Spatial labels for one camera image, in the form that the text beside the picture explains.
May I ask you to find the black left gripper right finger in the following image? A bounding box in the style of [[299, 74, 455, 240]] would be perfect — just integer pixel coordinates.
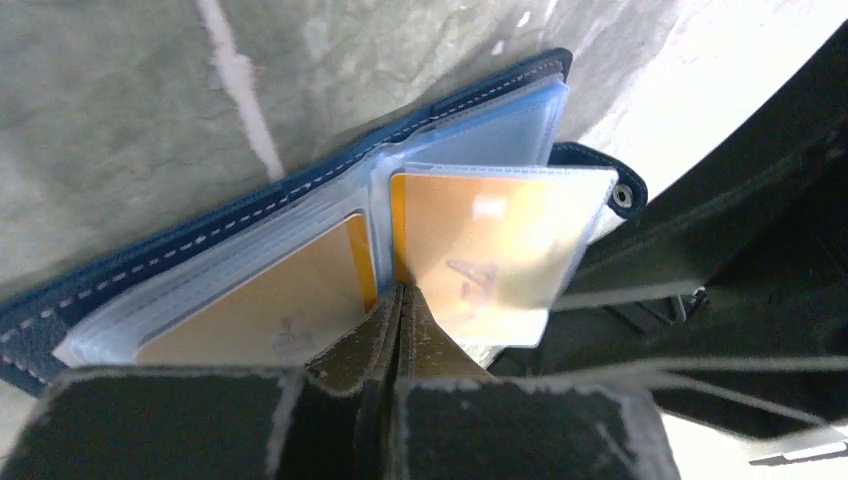
[[390, 285, 680, 479]]

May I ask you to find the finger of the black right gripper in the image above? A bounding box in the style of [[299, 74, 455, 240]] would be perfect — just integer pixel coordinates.
[[491, 294, 847, 439], [563, 24, 847, 310]]

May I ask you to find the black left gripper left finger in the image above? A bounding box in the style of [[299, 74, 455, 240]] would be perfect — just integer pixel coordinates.
[[1, 285, 403, 479]]

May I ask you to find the gold credit card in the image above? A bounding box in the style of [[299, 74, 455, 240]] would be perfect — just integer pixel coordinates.
[[135, 212, 377, 365], [389, 171, 614, 347]]

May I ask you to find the blue leather card holder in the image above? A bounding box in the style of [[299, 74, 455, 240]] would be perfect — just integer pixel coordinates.
[[1, 49, 648, 395]]

